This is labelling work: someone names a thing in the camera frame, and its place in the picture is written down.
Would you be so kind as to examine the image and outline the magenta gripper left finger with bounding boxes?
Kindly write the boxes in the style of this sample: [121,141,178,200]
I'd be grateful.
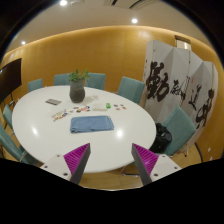
[41,143,91,184]

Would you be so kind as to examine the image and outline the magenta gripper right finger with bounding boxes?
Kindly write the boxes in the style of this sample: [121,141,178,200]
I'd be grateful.
[131,144,180,185]

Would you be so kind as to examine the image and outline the blue folded towel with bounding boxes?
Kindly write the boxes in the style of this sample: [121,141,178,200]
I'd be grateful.
[70,116,114,133]

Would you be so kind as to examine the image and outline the black bag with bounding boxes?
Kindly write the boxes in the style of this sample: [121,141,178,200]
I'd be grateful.
[149,123,172,153]

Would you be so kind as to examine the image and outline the white oval table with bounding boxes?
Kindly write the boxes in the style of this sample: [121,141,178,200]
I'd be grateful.
[12,85,156,173]

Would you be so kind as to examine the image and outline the teal chair near right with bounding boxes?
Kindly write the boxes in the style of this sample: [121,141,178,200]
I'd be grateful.
[162,106,196,156]

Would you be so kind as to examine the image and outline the colourful small tokens left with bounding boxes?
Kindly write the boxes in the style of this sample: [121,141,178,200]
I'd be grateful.
[51,106,91,121]

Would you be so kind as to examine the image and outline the colourful small tokens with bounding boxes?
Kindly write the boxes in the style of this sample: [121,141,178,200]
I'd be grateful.
[51,106,91,121]
[113,104,127,110]

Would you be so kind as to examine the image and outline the teal chair left lower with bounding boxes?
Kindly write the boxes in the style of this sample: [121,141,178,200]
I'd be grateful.
[0,123,40,167]

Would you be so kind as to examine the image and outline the dark grey card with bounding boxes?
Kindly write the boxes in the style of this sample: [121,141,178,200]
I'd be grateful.
[45,99,62,105]

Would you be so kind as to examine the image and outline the colourful small tokens right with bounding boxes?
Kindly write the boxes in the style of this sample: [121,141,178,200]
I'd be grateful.
[113,104,127,110]

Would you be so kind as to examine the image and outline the green small block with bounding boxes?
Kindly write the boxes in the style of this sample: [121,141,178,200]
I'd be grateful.
[106,103,111,109]

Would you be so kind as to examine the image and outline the dark grey plant pot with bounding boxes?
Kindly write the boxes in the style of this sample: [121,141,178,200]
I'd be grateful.
[69,80,85,103]

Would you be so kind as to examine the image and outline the teal chair far right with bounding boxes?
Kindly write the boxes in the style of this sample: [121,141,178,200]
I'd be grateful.
[117,76,144,104]

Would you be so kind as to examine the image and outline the teal chair left upper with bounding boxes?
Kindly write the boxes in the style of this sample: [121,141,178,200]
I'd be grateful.
[3,105,13,128]

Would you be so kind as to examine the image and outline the teal chair far centre-left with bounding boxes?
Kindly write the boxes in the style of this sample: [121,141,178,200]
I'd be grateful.
[54,73,70,86]

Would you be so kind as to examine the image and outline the teal chair far left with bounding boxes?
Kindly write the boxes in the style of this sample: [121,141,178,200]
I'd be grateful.
[28,79,43,92]

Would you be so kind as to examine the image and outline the teal chair far middle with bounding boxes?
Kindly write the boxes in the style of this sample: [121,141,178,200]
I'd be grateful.
[85,73,106,90]

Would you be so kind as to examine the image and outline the green potted plant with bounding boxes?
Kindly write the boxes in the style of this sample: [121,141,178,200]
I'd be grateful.
[69,70,90,82]

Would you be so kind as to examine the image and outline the calligraphy folding screen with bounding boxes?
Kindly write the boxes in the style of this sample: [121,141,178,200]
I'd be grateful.
[143,40,218,144]

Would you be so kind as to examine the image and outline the black wall screen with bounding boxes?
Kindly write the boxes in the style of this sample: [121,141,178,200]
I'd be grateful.
[0,58,22,103]

